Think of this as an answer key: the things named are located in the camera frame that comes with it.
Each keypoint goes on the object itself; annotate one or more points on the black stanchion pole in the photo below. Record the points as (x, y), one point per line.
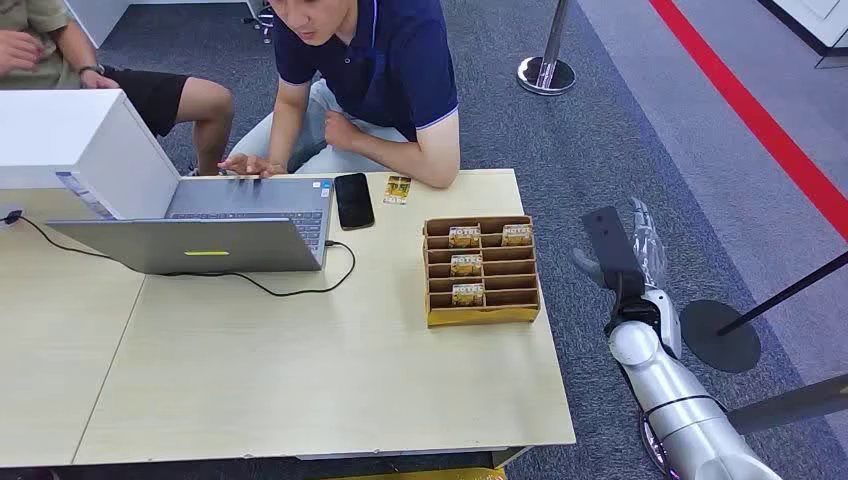
(788, 404)

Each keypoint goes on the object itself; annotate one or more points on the black power adapter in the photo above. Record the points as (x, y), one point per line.
(12, 216)

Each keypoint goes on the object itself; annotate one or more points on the black stanchion with round base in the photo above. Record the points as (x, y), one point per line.
(719, 338)

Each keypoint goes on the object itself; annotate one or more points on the black smartphone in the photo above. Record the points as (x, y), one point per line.
(354, 201)

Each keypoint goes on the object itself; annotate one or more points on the white cabinet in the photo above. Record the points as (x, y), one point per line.
(808, 16)

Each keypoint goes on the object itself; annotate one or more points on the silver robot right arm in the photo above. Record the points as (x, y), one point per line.
(676, 391)

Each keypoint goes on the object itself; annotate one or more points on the person's right forearm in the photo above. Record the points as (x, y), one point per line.
(286, 132)

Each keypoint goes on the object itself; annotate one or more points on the dark wristwatch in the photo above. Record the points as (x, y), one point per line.
(91, 69)

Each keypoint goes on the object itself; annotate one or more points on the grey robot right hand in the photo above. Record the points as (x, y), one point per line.
(652, 252)

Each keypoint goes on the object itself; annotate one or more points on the person's left hand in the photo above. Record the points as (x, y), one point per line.
(99, 81)
(341, 131)

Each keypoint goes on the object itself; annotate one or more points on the black flat wrist bracket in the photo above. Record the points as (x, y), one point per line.
(609, 245)

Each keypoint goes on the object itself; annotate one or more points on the person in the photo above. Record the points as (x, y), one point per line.
(384, 60)
(152, 96)

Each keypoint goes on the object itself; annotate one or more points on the office chair base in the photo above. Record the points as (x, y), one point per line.
(265, 20)

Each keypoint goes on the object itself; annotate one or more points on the chrome stanchion post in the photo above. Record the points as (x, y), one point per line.
(546, 74)

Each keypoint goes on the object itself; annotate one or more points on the yellow bag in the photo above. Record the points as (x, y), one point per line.
(430, 475)

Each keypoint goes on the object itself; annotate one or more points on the cardboard slotted card holder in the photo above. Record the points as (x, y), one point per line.
(510, 291)

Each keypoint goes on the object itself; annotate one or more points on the white box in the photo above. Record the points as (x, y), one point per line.
(60, 132)

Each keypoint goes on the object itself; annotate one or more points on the yellow hotel card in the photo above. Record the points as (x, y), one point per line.
(397, 190)
(465, 237)
(466, 265)
(517, 235)
(468, 295)

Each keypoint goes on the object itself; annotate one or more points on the person's left forearm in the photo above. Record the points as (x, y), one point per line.
(76, 46)
(411, 159)

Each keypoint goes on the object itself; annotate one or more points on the person's right hand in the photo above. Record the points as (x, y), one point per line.
(255, 166)
(18, 52)

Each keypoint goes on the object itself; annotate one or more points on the silver laptop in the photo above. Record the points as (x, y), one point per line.
(199, 245)

